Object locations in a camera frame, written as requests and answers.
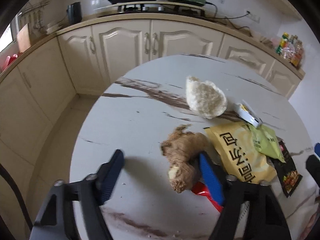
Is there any light green packet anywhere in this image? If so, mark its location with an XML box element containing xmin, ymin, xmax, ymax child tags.
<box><xmin>246</xmin><ymin>124</ymin><xmax>286</xmax><ymax>163</ymax></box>

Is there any red foil wrapper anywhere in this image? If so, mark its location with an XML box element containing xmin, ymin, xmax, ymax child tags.
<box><xmin>192</xmin><ymin>181</ymin><xmax>223</xmax><ymax>213</ymax></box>

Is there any wooden cutting board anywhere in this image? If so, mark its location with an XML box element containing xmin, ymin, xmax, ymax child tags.
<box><xmin>17</xmin><ymin>24</ymin><xmax>32</xmax><ymax>53</ymax></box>

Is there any ginger root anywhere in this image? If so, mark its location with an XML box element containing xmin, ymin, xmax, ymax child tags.
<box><xmin>161</xmin><ymin>124</ymin><xmax>209</xmax><ymax>194</ymax></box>

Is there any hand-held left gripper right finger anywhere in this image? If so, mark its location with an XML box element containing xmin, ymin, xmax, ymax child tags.
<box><xmin>199</xmin><ymin>151</ymin><xmax>292</xmax><ymax>240</ymax></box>

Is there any small white yellow box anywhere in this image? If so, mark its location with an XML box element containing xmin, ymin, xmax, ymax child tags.
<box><xmin>234</xmin><ymin>100</ymin><xmax>263</xmax><ymax>128</ymax></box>

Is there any black power cable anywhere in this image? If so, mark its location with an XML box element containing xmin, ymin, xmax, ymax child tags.
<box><xmin>205</xmin><ymin>2</ymin><xmax>253</xmax><ymax>37</ymax></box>

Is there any wall utensil rack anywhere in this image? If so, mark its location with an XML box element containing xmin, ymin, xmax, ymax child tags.
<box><xmin>19</xmin><ymin>0</ymin><xmax>50</xmax><ymax>28</ymax></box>

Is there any black sauce packet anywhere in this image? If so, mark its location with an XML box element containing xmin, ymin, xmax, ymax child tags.
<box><xmin>270</xmin><ymin>140</ymin><xmax>304</xmax><ymax>198</ymax></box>

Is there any thick black cable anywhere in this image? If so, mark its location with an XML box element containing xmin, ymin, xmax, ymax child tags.
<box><xmin>0</xmin><ymin>163</ymin><xmax>33</xmax><ymax>232</ymax></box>

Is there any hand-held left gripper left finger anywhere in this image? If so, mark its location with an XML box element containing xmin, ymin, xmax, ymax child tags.
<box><xmin>32</xmin><ymin>149</ymin><xmax>125</xmax><ymax>240</ymax></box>

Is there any white wall outlet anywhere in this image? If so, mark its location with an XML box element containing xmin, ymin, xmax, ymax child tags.
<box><xmin>246</xmin><ymin>10</ymin><xmax>261</xmax><ymax>23</ymax></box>

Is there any black gas stove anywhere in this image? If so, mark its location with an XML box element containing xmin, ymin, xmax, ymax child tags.
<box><xmin>117</xmin><ymin>1</ymin><xmax>204</xmax><ymax>16</ymax></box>

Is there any cluster of condiment bottles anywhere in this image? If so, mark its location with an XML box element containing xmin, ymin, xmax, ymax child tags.
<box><xmin>276</xmin><ymin>32</ymin><xmax>304</xmax><ymax>68</ymax></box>

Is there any round marble table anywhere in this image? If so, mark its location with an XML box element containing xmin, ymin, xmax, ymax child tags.
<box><xmin>69</xmin><ymin>54</ymin><xmax>318</xmax><ymax>240</ymax></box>

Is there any cream base cabinet run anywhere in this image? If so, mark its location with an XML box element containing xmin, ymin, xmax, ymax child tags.
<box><xmin>0</xmin><ymin>17</ymin><xmax>306</xmax><ymax>170</ymax></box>

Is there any yellow snack packet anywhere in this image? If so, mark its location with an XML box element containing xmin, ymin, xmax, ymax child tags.
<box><xmin>205</xmin><ymin>122</ymin><xmax>278</xmax><ymax>184</ymax></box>

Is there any sliding window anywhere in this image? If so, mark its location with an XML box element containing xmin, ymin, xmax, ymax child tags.
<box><xmin>0</xmin><ymin>22</ymin><xmax>13</xmax><ymax>52</ymax></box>

